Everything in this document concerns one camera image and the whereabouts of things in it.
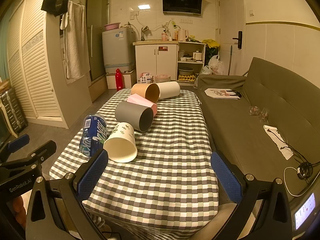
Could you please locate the tan paper cup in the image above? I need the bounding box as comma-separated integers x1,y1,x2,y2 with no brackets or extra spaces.
131,83,160,103

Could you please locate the white floral paper cup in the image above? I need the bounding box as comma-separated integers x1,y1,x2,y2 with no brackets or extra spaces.
103,122,137,163

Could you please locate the grey paper cup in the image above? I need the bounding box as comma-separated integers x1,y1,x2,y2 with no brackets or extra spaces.
114,101,153,132

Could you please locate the pink paper cup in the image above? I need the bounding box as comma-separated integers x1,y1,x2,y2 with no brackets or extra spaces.
127,93,157,116

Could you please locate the silver suitcase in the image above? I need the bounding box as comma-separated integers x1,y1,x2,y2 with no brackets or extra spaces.
1,88,27,138

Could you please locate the lit device screen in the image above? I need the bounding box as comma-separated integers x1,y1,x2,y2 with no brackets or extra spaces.
292,192,319,232

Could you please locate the white paper on sofa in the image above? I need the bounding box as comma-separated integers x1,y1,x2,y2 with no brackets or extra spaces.
263,125,293,160

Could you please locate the grey sofa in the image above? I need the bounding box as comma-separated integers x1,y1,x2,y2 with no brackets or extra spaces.
197,57,319,198

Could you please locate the grey checked tablecloth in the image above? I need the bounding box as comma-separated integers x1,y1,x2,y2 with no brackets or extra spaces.
49,88,220,239

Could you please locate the white louvered wardrobe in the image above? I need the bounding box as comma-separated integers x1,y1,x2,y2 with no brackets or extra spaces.
6,0,68,129

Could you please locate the red thermos bottle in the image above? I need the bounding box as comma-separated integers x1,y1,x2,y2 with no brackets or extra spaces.
115,68,124,91

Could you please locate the white plastic bag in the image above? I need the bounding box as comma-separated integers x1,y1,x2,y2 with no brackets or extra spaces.
208,55,223,75

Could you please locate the small carton box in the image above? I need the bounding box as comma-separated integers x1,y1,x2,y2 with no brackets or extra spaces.
139,73,153,83

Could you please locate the hanging grey towel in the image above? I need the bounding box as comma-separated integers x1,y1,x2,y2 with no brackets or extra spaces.
60,1,90,83

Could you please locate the white kitchen cabinet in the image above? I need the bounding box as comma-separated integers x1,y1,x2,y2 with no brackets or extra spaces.
133,40,206,82

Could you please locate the white washing machine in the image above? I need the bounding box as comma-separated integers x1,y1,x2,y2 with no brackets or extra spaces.
102,27,135,74

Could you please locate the black hanging bag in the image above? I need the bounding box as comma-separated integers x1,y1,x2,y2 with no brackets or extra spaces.
41,0,68,16

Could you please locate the pink basin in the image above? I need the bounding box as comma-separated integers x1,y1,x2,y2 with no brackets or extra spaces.
104,22,120,31

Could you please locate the white electric kettle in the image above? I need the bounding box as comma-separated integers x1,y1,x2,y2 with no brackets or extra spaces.
177,29,189,42

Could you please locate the black cable bundle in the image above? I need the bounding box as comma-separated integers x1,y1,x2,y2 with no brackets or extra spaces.
267,128,320,181

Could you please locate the white door with black handle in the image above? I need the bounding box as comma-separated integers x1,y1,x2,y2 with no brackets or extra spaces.
219,0,245,76

